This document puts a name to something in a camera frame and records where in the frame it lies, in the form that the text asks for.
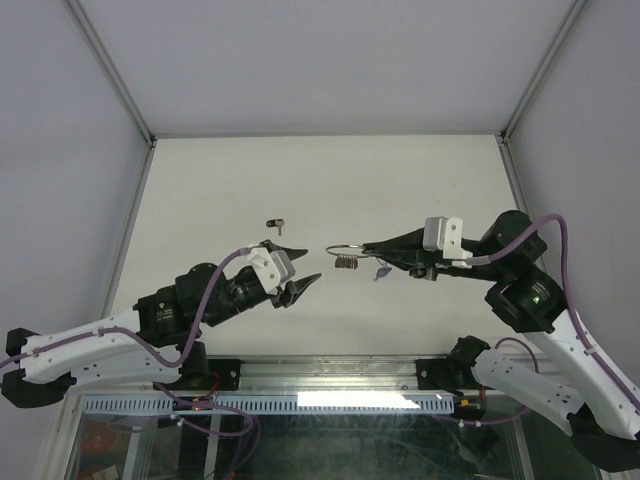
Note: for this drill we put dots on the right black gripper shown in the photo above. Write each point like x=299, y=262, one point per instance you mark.
x=404, y=245

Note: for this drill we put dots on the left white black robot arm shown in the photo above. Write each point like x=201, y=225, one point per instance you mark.
x=157, y=340

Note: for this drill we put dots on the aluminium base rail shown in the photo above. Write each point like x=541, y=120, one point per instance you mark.
x=284, y=374

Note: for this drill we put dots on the key with blue tag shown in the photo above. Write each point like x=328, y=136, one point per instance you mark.
x=383, y=270

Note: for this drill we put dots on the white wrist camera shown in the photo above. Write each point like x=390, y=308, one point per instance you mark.
x=273, y=267
x=444, y=235

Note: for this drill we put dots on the small black headed key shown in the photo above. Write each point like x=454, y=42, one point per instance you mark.
x=277, y=224

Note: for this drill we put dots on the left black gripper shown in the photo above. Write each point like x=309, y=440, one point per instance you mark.
x=291, y=291

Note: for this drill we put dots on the metal keyring with keys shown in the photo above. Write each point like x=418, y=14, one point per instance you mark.
x=346, y=256

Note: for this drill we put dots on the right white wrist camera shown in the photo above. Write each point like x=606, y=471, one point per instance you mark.
x=444, y=235

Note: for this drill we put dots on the white slotted cable duct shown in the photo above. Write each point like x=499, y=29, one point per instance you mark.
x=307, y=403

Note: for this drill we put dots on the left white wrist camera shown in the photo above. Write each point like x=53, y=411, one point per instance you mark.
x=273, y=267

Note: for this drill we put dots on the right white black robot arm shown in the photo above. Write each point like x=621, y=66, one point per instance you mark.
x=596, y=405

